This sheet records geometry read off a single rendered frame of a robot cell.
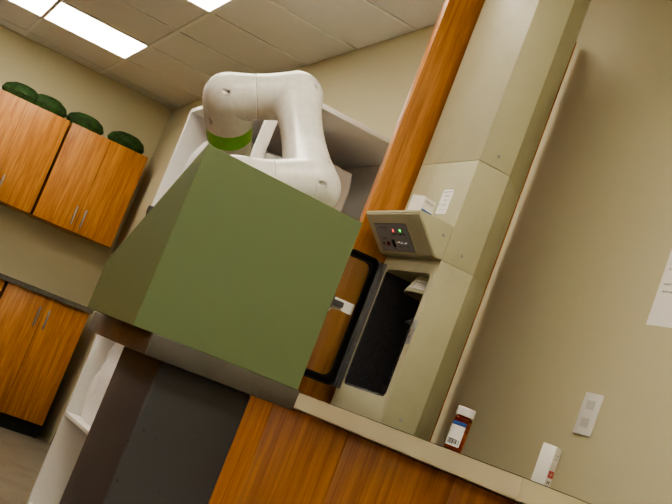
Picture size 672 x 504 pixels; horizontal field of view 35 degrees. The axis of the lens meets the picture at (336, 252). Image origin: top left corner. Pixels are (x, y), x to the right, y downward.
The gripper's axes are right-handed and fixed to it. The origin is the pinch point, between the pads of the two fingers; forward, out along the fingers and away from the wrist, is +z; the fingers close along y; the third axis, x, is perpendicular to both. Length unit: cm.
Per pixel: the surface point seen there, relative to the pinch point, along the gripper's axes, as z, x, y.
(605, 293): 60, -30, -30
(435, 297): 19.5, -11.6, -14.2
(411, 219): 7.0, -29.1, -8.7
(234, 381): -52, 28, -81
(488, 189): 23, -45, -14
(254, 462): -9.7, 46.4, -7.6
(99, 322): -73, 27, -56
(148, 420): -63, 40, -76
